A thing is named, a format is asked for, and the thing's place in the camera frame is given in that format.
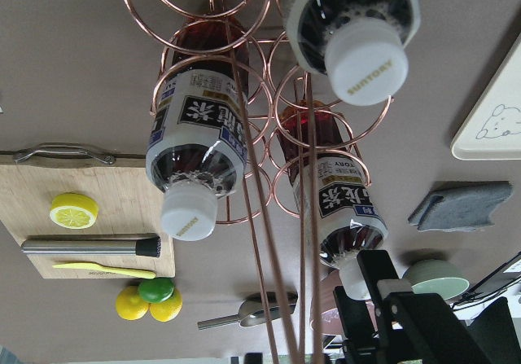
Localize pink bowl of ice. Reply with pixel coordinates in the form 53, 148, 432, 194
309, 270, 344, 335

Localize tea bottle white cap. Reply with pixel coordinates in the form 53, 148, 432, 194
145, 20, 252, 242
278, 0, 421, 106
277, 102, 390, 301

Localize mint green bowl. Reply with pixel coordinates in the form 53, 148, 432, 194
403, 259, 470, 300

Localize bamboo cutting board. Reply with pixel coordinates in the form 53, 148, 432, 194
1, 151, 176, 279

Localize yellow lemon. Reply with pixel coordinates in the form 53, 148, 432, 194
115, 286, 150, 321
149, 288, 183, 322

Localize copper wire bottle basket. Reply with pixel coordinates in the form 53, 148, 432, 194
116, 0, 394, 364

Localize yellow plastic knife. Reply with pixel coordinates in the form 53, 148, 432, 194
52, 261, 156, 279

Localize cream rabbit print tray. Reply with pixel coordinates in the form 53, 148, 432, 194
450, 38, 520, 160

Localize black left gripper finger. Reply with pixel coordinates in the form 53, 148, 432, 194
334, 250, 488, 363

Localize stainless steel ice scoop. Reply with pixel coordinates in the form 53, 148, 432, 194
197, 292, 281, 330

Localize steel muddler black tip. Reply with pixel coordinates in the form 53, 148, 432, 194
21, 236, 161, 258

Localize green lime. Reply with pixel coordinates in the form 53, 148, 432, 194
138, 277, 175, 304

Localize grey folded cloth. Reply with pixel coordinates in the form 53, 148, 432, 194
408, 181, 514, 232

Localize half lemon slice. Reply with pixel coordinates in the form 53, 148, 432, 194
49, 193, 99, 230

